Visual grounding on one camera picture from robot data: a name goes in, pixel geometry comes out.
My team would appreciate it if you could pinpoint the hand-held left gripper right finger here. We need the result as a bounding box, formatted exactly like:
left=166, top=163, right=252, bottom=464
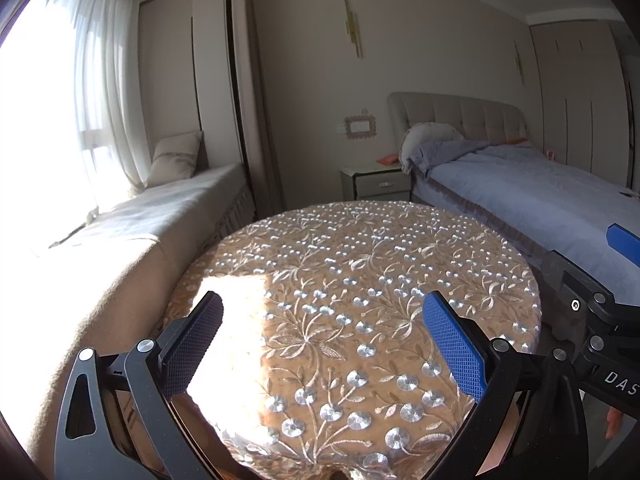
left=422, top=290, right=589, bottom=480

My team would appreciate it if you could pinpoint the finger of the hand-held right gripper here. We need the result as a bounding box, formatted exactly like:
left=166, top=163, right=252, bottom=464
left=542, top=249, right=640, bottom=362
left=606, top=223, right=640, bottom=262

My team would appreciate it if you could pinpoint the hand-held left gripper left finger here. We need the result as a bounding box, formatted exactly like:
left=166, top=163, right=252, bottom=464
left=54, top=290, right=225, bottom=480

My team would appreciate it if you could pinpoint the person's right hand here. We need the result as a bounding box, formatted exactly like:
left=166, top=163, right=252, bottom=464
left=605, top=406, right=624, bottom=441

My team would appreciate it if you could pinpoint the bed with grey-blue duvet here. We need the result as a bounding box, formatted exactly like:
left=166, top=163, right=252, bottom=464
left=419, top=140, right=640, bottom=307

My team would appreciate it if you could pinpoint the embroidered floral tablecloth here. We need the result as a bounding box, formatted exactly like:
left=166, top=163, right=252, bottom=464
left=162, top=200, right=544, bottom=480

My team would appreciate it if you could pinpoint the beige window seat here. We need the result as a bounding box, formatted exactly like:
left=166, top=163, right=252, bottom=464
left=0, top=162, right=257, bottom=463

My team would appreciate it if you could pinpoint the beige wardrobe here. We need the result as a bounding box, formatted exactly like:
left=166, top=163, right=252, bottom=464
left=529, top=19, right=640, bottom=192

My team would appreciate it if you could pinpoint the white nightstand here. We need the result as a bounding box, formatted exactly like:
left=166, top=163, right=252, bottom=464
left=340, top=160, right=414, bottom=202

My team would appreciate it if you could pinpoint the beige cushion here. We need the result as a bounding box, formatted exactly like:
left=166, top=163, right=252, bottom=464
left=146, top=130, right=206, bottom=187

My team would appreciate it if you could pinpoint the beige tufted headboard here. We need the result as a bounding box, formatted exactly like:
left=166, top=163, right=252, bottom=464
left=388, top=91, right=533, bottom=157

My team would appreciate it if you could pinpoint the ruffled pillow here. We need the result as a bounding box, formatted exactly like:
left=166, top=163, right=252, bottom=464
left=399, top=122, right=464, bottom=174

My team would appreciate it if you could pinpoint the beige drape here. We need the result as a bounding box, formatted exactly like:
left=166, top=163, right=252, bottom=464
left=227, top=0, right=287, bottom=212

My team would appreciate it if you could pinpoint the sheer white curtain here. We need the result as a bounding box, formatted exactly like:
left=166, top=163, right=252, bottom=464
left=27, top=0, right=152, bottom=222

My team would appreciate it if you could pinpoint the framed wall socket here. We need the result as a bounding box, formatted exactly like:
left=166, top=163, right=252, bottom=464
left=344, top=114, right=377, bottom=139

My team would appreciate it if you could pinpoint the gold wall lamp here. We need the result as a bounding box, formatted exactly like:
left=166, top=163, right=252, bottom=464
left=343, top=0, right=365, bottom=60

